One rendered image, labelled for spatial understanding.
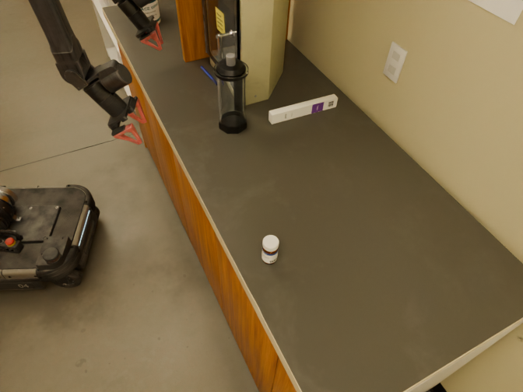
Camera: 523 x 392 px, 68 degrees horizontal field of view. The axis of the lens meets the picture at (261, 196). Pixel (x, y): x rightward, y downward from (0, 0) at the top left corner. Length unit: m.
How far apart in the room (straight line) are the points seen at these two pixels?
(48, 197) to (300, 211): 1.52
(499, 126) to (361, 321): 0.62
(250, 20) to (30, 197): 1.53
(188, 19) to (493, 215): 1.26
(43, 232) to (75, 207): 0.20
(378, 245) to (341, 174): 0.27
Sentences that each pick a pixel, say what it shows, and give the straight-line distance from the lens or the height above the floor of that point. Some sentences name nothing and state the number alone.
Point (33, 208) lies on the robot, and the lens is 2.27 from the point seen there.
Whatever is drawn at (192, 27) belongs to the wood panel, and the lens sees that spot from 1.69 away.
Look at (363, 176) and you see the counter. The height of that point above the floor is 0.94.
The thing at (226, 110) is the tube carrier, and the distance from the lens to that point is 1.31.
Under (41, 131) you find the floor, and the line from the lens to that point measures 3.15.
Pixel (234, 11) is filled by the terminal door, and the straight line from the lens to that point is 1.32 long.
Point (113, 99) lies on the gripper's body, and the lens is 1.17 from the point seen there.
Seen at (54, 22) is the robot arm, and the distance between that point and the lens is 1.09.
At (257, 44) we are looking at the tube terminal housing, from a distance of 1.38.
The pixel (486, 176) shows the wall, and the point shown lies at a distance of 1.27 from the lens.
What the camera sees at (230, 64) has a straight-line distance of 1.25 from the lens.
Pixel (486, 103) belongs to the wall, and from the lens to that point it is 1.20.
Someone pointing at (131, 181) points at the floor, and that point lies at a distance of 2.57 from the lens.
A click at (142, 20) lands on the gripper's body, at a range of 1.59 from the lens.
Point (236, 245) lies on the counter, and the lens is 1.06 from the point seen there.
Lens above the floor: 1.83
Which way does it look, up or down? 50 degrees down
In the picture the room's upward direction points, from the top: 3 degrees clockwise
